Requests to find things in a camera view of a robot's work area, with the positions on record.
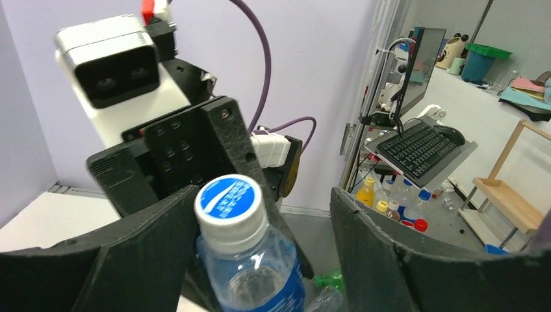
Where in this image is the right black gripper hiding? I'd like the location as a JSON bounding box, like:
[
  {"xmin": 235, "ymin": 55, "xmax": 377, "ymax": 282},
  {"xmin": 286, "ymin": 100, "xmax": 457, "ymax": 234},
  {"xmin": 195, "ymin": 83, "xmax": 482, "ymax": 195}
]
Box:
[{"xmin": 86, "ymin": 96, "xmax": 302, "ymax": 280}]

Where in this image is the crushed clear bottle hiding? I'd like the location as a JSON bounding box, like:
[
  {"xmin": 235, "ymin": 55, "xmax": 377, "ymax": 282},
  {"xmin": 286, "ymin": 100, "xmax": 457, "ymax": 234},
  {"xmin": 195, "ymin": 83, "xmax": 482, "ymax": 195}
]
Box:
[{"xmin": 305, "ymin": 286, "xmax": 344, "ymax": 312}]

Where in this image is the panda mug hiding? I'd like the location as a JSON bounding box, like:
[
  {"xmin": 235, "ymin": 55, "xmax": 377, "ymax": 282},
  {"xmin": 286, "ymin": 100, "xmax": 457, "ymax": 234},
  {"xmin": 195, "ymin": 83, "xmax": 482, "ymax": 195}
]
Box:
[{"xmin": 435, "ymin": 33, "xmax": 469, "ymax": 70}]

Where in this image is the black computer monitor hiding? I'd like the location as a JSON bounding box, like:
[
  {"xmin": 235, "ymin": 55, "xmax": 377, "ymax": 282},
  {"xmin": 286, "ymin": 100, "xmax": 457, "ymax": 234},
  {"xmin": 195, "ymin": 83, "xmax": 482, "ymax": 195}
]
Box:
[{"xmin": 392, "ymin": 27, "xmax": 446, "ymax": 122}]

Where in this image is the yellow juice bottle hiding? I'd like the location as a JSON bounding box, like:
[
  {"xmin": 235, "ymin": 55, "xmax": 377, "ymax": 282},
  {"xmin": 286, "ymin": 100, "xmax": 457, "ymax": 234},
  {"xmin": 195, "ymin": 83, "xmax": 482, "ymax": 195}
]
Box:
[
  {"xmin": 376, "ymin": 200, "xmax": 389, "ymax": 215},
  {"xmin": 355, "ymin": 177, "xmax": 375, "ymax": 208}
]

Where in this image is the wooden shelf rack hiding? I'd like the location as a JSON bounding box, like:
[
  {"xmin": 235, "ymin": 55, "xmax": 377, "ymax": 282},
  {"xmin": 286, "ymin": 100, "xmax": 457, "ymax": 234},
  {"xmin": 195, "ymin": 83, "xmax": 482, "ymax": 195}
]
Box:
[{"xmin": 457, "ymin": 120, "xmax": 550, "ymax": 250}]

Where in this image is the aluminium frame rail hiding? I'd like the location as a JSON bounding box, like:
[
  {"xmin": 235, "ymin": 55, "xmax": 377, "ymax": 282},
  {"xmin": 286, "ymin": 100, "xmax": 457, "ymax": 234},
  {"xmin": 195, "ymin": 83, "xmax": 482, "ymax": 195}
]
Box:
[{"xmin": 48, "ymin": 183, "xmax": 107, "ymax": 199}]

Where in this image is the teal bin green lid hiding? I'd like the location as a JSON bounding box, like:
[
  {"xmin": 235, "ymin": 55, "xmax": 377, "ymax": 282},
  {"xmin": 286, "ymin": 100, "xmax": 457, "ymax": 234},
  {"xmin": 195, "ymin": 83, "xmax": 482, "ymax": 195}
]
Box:
[{"xmin": 461, "ymin": 43, "xmax": 513, "ymax": 85}]

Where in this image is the green plastic bottle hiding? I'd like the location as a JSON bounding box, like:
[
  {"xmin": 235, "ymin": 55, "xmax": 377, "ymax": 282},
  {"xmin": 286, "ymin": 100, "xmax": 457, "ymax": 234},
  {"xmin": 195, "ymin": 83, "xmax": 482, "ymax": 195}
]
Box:
[{"xmin": 313, "ymin": 268, "xmax": 345, "ymax": 292}]

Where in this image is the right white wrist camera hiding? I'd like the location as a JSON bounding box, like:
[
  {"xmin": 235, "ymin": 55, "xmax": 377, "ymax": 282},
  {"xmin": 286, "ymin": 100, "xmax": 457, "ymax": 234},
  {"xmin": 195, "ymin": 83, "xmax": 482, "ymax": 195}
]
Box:
[{"xmin": 53, "ymin": 1, "xmax": 191, "ymax": 148}]

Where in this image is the clear bottle blue label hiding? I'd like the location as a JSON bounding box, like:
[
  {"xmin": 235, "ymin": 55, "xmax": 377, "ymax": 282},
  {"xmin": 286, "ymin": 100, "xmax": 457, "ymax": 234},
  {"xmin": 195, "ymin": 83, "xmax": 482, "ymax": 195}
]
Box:
[{"xmin": 194, "ymin": 174, "xmax": 305, "ymax": 311}]

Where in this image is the black computer keyboard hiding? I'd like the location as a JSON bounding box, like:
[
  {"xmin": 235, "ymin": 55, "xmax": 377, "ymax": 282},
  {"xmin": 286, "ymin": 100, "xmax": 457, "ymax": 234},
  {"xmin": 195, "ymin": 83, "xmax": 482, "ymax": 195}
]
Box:
[{"xmin": 377, "ymin": 122, "xmax": 461, "ymax": 186}]

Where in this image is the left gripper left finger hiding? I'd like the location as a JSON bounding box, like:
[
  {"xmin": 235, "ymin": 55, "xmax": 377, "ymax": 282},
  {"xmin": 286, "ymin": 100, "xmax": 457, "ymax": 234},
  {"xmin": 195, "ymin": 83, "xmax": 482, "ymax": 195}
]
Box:
[{"xmin": 1, "ymin": 185, "xmax": 199, "ymax": 311}]

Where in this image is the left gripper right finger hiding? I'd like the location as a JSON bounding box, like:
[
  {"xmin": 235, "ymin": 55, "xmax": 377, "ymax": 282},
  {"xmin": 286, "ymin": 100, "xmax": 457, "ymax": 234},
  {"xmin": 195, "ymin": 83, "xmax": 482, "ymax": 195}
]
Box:
[{"xmin": 330, "ymin": 187, "xmax": 550, "ymax": 311}]

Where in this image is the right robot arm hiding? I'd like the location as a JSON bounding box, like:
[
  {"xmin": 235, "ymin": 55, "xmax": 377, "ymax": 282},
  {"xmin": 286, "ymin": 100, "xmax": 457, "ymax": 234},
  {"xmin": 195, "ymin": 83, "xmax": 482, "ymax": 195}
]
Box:
[{"xmin": 86, "ymin": 96, "xmax": 303, "ymax": 239}]

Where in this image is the amber tea bottle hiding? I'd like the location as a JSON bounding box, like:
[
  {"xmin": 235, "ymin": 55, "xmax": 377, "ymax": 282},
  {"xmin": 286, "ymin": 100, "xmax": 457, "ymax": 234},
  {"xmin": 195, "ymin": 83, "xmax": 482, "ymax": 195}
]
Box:
[{"xmin": 387, "ymin": 200, "xmax": 401, "ymax": 222}]

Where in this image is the black computer mouse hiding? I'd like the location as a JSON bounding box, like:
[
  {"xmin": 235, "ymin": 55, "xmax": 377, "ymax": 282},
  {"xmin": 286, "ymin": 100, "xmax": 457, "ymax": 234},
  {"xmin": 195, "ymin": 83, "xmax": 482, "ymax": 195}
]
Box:
[{"xmin": 433, "ymin": 125, "xmax": 466, "ymax": 146}]

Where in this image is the clear bottle blue cap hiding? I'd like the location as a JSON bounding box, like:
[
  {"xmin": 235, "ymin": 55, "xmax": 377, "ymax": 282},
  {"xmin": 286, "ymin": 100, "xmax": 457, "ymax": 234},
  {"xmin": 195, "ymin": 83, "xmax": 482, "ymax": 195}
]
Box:
[
  {"xmin": 390, "ymin": 179, "xmax": 414, "ymax": 216},
  {"xmin": 403, "ymin": 189, "xmax": 431, "ymax": 222}
]

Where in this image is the red cap water bottle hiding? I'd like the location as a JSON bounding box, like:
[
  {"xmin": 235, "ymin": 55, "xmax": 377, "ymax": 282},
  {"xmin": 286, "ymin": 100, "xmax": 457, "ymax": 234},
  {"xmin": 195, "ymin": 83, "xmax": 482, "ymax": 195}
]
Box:
[{"xmin": 400, "ymin": 218, "xmax": 428, "ymax": 232}]

